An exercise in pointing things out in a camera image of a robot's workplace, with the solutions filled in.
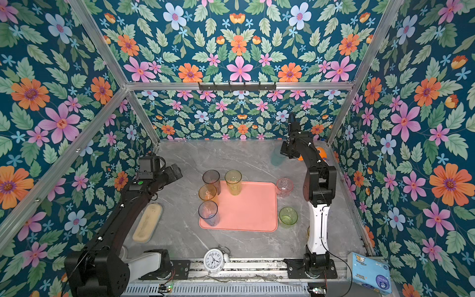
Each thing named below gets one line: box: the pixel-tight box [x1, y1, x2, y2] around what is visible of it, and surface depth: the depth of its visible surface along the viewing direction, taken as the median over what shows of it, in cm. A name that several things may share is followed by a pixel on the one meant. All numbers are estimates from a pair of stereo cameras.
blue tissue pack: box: [346, 251, 393, 296], surface depth 69 cm
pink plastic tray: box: [199, 180, 279, 233], surface depth 90 cm
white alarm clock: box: [203, 245, 231, 275], surface depth 75 cm
